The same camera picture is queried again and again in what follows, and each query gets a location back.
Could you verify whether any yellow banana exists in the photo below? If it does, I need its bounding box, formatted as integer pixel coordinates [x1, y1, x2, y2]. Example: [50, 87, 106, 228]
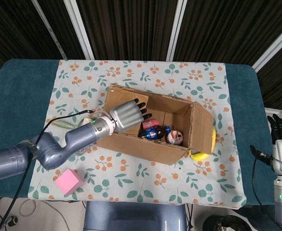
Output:
[188, 120, 217, 161]

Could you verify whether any thin white frame post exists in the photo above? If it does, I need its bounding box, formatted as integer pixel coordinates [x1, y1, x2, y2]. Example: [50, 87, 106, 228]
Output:
[31, 0, 68, 60]

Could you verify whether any green-handled lint roller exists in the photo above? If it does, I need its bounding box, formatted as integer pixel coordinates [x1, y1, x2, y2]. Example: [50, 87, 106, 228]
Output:
[51, 117, 93, 130]

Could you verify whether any pink cube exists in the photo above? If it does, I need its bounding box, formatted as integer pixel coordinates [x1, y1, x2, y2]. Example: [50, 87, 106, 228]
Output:
[54, 168, 85, 195]

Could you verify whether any pink drink can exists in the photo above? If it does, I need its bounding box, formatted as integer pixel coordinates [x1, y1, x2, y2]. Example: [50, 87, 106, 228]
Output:
[141, 119, 160, 130]

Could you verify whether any black right hand cable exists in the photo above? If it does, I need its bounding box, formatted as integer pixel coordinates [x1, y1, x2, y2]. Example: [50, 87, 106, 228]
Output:
[251, 151, 276, 207]

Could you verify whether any white metal frame rail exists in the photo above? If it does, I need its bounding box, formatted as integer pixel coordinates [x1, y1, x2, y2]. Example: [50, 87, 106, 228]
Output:
[265, 107, 282, 125]

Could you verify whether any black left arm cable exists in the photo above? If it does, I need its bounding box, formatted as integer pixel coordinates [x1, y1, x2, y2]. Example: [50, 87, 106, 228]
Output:
[0, 109, 96, 231]

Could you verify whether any cola bottle blue label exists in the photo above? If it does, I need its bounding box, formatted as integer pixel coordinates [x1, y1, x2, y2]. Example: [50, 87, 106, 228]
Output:
[138, 125, 172, 140]

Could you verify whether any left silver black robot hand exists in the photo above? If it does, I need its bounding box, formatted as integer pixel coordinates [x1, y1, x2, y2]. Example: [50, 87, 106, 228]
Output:
[109, 97, 153, 132]

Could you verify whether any blue-grey robot torso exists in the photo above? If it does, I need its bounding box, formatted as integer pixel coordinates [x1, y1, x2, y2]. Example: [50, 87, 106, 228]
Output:
[83, 201, 188, 231]

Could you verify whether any brown cardboard box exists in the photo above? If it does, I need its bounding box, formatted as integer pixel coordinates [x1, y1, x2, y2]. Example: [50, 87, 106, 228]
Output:
[96, 83, 216, 166]

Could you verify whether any floral leaf print tablecloth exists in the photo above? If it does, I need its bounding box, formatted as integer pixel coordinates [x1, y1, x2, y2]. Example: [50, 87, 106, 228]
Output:
[27, 59, 247, 209]

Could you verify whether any teal table cover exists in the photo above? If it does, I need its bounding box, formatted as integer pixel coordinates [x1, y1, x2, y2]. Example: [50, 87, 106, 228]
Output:
[0, 59, 279, 206]

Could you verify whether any black round bin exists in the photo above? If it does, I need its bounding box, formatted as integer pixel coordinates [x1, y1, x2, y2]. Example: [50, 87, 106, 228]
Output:
[203, 215, 252, 231]

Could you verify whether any wide white frame post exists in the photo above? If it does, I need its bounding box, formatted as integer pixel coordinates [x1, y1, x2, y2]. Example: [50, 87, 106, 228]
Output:
[63, 0, 95, 60]

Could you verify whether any small black floor device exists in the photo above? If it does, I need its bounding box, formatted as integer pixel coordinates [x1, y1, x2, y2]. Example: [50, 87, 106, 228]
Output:
[7, 216, 19, 227]

